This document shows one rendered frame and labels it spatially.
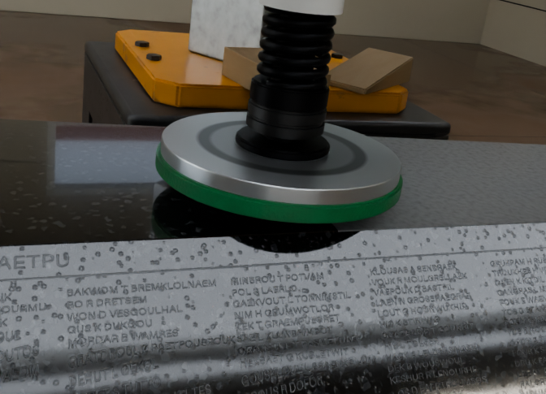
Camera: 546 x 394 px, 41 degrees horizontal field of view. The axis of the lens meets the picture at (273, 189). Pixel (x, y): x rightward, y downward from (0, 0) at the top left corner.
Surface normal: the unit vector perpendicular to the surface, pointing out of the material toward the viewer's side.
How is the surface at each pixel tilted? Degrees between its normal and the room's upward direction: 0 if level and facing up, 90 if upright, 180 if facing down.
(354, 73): 11
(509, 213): 0
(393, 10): 90
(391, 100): 90
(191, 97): 90
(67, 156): 0
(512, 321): 45
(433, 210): 0
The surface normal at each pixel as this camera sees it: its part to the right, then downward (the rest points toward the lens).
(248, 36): -0.64, 0.19
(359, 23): 0.35, 0.37
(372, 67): 0.02, -0.86
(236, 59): -0.88, 0.06
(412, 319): 0.34, -0.40
